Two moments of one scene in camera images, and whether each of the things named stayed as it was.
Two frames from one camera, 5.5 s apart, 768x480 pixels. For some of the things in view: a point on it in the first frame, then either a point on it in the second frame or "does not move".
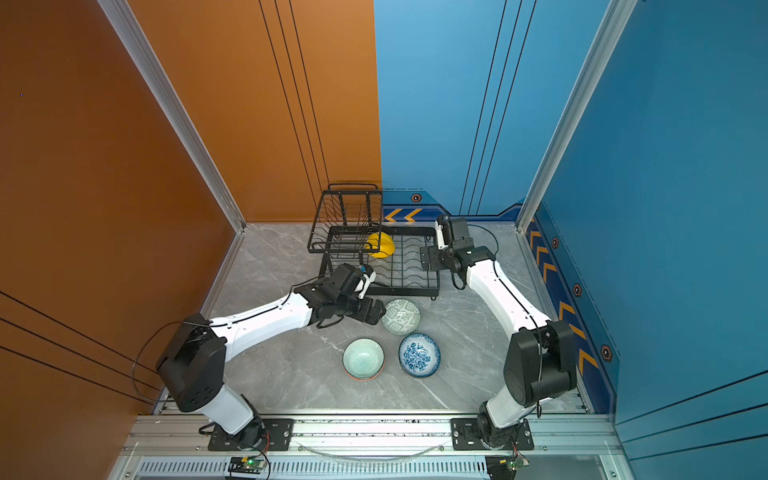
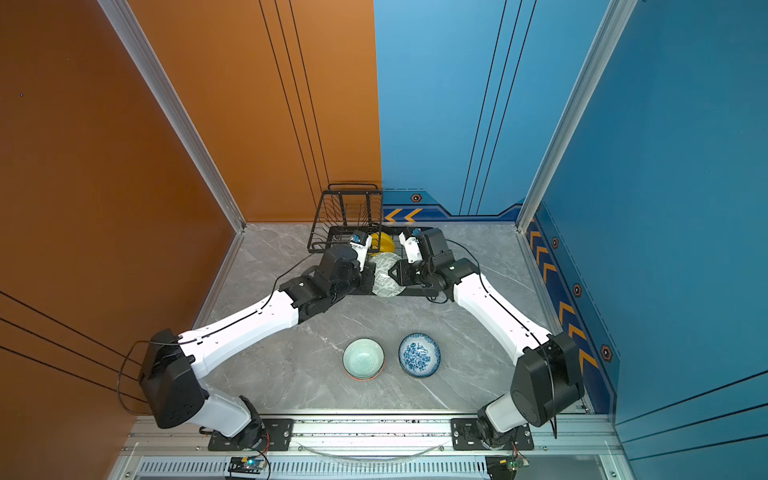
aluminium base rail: [573, 446] does not move
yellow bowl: [382, 242] does not move
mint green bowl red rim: [363, 359] does not move
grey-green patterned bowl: [401, 317] → [384, 285]
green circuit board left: [246, 464] does not move
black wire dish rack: [348, 229] does not move
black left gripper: [366, 314] → [368, 273]
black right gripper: [434, 258] → [403, 273]
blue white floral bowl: [419, 355] does not move
